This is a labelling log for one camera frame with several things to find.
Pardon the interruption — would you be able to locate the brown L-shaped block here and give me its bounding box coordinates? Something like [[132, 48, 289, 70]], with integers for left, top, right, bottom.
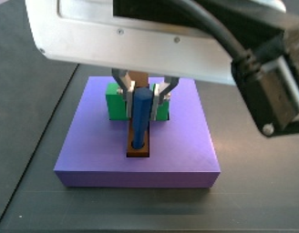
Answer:
[[127, 71, 149, 157]]

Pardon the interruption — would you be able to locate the green U-shaped block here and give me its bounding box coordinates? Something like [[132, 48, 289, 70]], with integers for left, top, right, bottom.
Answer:
[[105, 83, 170, 121]]

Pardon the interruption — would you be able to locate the purple base board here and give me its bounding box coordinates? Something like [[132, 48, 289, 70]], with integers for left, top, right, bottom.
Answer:
[[54, 76, 220, 187]]

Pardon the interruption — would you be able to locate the silver white gripper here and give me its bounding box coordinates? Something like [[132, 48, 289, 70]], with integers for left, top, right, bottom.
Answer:
[[25, 0, 234, 120]]

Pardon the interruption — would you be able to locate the blue peg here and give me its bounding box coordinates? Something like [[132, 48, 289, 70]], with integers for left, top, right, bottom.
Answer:
[[132, 87, 152, 149]]

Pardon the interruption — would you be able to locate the black cable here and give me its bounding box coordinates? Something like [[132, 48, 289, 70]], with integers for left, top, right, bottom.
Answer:
[[168, 0, 254, 63]]

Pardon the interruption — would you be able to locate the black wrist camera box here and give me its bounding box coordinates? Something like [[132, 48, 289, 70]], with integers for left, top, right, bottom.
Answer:
[[231, 17, 299, 137]]

